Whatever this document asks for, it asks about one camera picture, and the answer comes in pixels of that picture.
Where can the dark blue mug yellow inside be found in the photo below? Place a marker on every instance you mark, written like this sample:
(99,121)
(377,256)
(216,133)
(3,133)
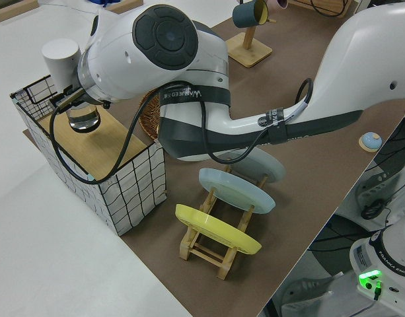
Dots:
(243,14)

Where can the grey plate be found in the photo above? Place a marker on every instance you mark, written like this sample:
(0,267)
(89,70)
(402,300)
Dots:
(265,168)

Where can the light blue plate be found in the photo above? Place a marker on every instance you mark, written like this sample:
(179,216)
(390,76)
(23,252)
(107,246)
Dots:
(235,191)

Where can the white cup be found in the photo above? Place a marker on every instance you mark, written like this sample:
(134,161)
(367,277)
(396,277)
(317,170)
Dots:
(61,62)

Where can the yellow plate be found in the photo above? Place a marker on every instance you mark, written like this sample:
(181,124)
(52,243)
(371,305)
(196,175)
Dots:
(215,228)

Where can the blue bell on wooden base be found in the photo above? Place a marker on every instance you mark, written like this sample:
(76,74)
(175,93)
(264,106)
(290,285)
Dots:
(370,140)

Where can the blue object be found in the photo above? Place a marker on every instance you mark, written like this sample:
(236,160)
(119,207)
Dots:
(103,2)

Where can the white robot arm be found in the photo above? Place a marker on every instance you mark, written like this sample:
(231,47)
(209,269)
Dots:
(175,66)

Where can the wooden mug stand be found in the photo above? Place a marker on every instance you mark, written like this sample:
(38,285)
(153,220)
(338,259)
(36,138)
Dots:
(248,49)

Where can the short wooden block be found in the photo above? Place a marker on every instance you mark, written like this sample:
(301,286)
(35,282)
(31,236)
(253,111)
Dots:
(126,6)

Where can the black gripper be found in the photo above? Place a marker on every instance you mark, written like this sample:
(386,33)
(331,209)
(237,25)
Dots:
(93,100)

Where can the long wooden block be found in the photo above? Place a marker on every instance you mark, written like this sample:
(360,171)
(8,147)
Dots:
(14,11)

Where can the brown wicker basket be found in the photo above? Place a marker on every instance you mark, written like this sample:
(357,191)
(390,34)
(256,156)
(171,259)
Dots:
(149,115)

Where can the wooden plate rack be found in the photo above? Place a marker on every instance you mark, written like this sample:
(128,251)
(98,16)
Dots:
(223,264)

